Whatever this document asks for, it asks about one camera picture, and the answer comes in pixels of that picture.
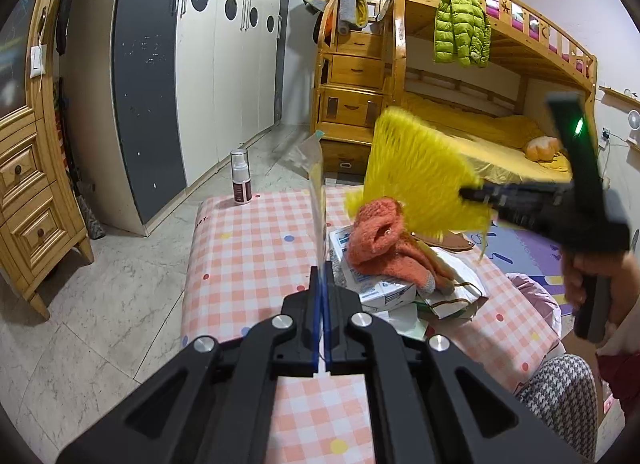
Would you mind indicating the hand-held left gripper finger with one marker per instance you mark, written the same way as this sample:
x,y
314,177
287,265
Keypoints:
x,y
326,331
316,334

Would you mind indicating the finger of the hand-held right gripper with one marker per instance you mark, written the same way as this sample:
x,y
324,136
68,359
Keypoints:
x,y
480,195

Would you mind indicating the brown leather piece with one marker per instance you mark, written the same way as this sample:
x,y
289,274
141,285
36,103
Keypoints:
x,y
450,242

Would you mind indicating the yellow foam fruit net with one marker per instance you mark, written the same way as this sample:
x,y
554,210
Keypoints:
x,y
415,174

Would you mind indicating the trash bin with pink bag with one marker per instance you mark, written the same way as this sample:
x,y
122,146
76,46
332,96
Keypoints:
x,y
537,296

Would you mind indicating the clear plastic bag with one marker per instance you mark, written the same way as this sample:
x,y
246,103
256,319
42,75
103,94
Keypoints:
x,y
307,159

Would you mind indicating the person's right hand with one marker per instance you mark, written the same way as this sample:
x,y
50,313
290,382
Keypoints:
x,y
575,279

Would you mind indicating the orange plush toy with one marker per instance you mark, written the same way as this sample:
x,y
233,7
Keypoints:
x,y
542,148

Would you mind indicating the yellow bedding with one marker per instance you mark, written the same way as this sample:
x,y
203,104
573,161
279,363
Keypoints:
x,y
500,129

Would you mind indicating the pastel oval rug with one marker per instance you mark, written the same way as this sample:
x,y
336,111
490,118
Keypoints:
x,y
530,254

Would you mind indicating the white printed cardboard box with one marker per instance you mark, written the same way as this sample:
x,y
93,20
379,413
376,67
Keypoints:
x,y
385,291

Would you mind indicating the green paper sheet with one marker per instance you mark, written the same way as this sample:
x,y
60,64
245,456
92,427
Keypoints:
x,y
410,326

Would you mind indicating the small white fan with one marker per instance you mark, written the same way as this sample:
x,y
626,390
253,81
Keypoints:
x,y
634,126

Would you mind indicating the white paper bag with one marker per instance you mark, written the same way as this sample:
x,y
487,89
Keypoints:
x,y
460,289

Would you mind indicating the orange knit glove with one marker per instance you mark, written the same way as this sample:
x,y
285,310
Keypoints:
x,y
380,244

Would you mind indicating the pink checkered tablecloth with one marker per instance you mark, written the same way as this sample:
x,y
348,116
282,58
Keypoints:
x,y
250,254

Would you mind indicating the wooden bunk bed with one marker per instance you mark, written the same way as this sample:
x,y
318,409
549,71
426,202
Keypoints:
x,y
520,59

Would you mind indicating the wooden stair drawers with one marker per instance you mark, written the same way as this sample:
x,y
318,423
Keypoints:
x,y
350,89

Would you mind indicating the green puffer jacket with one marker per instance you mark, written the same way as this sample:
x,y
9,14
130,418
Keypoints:
x,y
460,26

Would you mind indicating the small spray bottle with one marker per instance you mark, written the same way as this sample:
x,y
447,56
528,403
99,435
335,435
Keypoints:
x,y
240,179

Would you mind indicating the person's houndstooth trouser leg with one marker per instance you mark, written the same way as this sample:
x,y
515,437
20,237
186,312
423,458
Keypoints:
x,y
560,404

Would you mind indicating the white and grey wardrobe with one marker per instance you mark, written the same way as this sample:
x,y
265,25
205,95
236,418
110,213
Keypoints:
x,y
165,74

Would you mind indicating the wooden drawer cabinet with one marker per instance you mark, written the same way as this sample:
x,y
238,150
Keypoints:
x,y
30,184

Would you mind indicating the wooden wall shelf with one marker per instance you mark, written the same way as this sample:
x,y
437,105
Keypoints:
x,y
620,95

